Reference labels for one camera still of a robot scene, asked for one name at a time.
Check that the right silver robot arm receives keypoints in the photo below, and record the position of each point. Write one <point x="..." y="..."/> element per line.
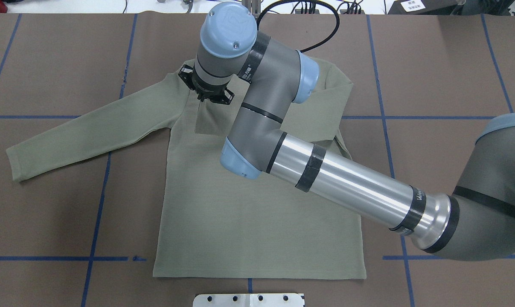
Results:
<point x="475" y="223"/>

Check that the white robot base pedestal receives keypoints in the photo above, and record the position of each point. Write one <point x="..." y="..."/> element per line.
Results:
<point x="250" y="300"/>

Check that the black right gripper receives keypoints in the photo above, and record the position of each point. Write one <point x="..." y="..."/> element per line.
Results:
<point x="209" y="89"/>

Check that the olive green long-sleeve shirt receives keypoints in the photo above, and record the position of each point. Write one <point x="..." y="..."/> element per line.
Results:
<point x="214" y="224"/>

